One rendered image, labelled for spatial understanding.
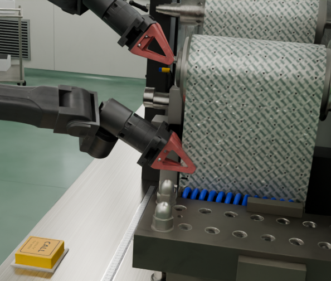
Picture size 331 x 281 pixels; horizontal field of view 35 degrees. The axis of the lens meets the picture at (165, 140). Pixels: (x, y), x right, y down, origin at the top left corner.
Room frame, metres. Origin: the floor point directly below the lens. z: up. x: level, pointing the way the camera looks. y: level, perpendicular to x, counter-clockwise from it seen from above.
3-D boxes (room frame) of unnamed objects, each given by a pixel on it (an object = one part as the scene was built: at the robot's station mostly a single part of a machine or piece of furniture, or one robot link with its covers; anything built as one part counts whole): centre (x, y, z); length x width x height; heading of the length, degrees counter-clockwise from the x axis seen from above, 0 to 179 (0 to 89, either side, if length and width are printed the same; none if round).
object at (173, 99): (1.03, 0.00, 1.05); 0.06 x 0.05 x 0.31; 82
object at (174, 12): (1.25, 0.01, 1.33); 0.06 x 0.03 x 0.03; 82
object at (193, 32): (0.99, -0.04, 1.25); 0.15 x 0.01 x 0.15; 172
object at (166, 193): (0.86, -0.01, 1.05); 0.04 x 0.04 x 0.04
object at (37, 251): (0.87, 0.22, 0.91); 0.07 x 0.07 x 0.02; 82
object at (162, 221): (0.77, 0.00, 1.05); 0.04 x 0.04 x 0.04
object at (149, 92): (1.04, 0.04, 1.18); 0.04 x 0.02 x 0.04; 172
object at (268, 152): (0.91, -0.15, 1.11); 0.23 x 0.01 x 0.18; 82
